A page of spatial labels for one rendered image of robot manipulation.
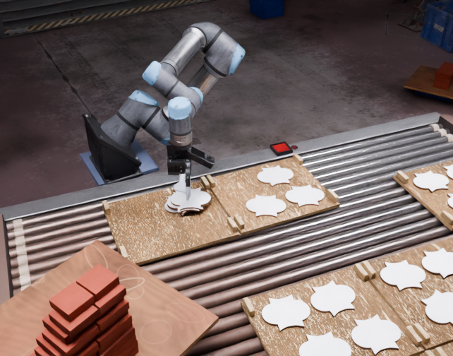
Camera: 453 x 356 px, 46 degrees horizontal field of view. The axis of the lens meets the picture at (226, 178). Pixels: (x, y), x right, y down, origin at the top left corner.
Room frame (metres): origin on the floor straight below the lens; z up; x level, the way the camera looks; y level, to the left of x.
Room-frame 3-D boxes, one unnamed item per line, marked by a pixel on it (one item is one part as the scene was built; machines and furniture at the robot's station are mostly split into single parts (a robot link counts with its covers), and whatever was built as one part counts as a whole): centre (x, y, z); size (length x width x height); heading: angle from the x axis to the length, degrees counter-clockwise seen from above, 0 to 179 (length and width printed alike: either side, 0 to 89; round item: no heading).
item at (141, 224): (1.50, 0.21, 0.93); 0.41 x 0.35 x 0.02; 113
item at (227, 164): (1.92, -0.08, 0.89); 2.08 x 0.08 x 0.06; 112
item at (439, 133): (1.80, -0.12, 0.90); 1.95 x 0.05 x 0.05; 112
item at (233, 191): (1.67, -0.17, 0.93); 0.41 x 0.35 x 0.02; 113
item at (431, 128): (1.85, -0.11, 0.90); 1.95 x 0.05 x 0.05; 112
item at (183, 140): (1.56, 0.15, 1.24); 0.08 x 0.08 x 0.05
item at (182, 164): (1.57, 0.16, 1.16); 0.09 x 0.08 x 0.12; 92
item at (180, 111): (1.57, 0.15, 1.32); 0.09 x 0.08 x 0.11; 165
